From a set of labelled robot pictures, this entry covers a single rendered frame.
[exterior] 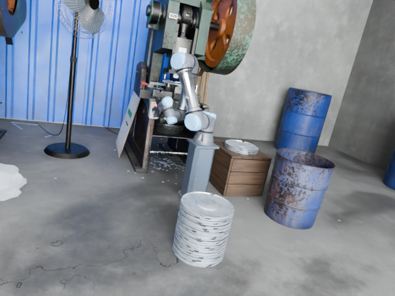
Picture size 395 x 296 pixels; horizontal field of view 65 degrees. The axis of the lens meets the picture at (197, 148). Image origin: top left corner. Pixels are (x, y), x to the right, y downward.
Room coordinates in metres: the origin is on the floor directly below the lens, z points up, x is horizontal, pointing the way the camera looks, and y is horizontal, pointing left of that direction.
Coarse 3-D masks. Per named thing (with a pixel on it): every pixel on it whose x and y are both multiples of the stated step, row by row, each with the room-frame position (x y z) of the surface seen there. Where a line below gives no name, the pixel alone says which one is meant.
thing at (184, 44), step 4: (180, 36) 2.85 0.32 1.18; (180, 40) 2.80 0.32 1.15; (184, 40) 2.82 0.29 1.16; (188, 40) 2.83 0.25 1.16; (176, 44) 2.79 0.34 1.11; (180, 44) 2.81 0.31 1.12; (184, 44) 2.82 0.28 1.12; (188, 44) 2.83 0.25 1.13; (176, 48) 2.79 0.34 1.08; (180, 48) 2.81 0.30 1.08; (184, 48) 2.82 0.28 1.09; (188, 48) 2.84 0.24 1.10; (184, 52) 2.82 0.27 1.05; (188, 52) 2.84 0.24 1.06; (168, 64) 2.89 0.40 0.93; (168, 68) 2.87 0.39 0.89; (172, 68) 2.79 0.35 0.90
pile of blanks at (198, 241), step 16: (176, 224) 1.50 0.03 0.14; (192, 224) 1.38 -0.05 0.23; (208, 224) 1.37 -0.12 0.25; (224, 224) 1.41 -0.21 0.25; (176, 240) 1.44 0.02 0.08; (192, 240) 1.38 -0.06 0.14; (208, 240) 1.37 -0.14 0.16; (224, 240) 1.43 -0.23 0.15; (176, 256) 1.42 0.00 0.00; (192, 256) 1.37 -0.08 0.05; (208, 256) 1.38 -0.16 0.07
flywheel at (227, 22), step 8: (216, 0) 3.18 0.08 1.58; (224, 0) 3.09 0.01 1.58; (232, 0) 2.93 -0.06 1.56; (216, 8) 3.22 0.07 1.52; (224, 8) 3.06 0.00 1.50; (232, 8) 2.91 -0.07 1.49; (216, 16) 3.22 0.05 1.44; (224, 16) 3.03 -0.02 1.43; (232, 16) 2.88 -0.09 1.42; (224, 24) 2.97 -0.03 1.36; (232, 24) 2.85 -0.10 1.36; (216, 32) 3.04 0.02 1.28; (224, 32) 2.97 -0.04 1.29; (232, 32) 2.74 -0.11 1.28; (208, 40) 3.28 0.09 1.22; (216, 40) 3.10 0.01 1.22; (224, 40) 2.96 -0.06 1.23; (208, 48) 3.24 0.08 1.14; (216, 48) 3.06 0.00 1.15; (224, 48) 2.91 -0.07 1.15; (208, 56) 3.15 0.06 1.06; (216, 56) 3.03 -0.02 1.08; (208, 64) 3.09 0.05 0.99; (216, 64) 2.92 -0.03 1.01
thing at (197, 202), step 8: (192, 192) 1.62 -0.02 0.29; (200, 192) 1.65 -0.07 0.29; (184, 200) 1.51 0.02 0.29; (192, 200) 1.53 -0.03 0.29; (200, 200) 1.53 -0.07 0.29; (208, 200) 1.55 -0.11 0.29; (216, 200) 1.59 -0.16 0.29; (224, 200) 1.61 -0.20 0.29; (192, 208) 1.43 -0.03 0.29; (200, 208) 1.45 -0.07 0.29; (208, 208) 1.46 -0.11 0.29; (216, 208) 1.48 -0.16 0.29; (224, 208) 1.50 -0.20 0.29; (232, 208) 1.52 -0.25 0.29; (208, 216) 1.38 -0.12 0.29; (216, 216) 1.40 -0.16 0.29; (224, 216) 1.42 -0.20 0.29
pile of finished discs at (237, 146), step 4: (228, 140) 2.65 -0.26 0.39; (232, 140) 2.68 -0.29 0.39; (236, 140) 2.71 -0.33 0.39; (240, 140) 2.72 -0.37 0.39; (228, 144) 2.50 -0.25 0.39; (232, 144) 2.53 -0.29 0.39; (236, 144) 2.54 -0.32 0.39; (240, 144) 2.56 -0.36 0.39; (244, 144) 2.59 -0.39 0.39; (248, 144) 2.64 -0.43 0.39; (252, 144) 2.67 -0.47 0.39; (228, 148) 2.49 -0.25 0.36; (232, 148) 2.46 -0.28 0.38; (236, 148) 2.44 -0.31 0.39; (240, 148) 2.47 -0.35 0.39; (244, 148) 2.49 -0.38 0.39; (248, 148) 2.51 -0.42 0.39; (252, 148) 2.54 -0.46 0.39; (256, 148) 2.57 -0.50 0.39; (236, 152) 2.44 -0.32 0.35; (240, 152) 2.43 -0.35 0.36; (244, 152) 2.43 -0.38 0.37; (248, 152) 2.48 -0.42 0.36; (252, 152) 2.46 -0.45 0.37; (256, 152) 2.51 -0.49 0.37
